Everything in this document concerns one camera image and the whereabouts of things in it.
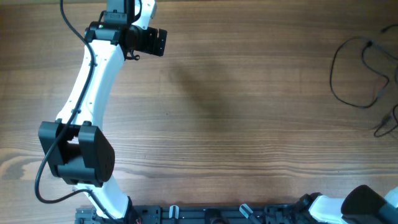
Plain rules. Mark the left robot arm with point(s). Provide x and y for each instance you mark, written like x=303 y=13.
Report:
x=74 y=145

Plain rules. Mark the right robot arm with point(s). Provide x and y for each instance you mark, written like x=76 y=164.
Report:
x=361 y=206

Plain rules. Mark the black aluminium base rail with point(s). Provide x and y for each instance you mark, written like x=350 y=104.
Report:
x=145 y=214

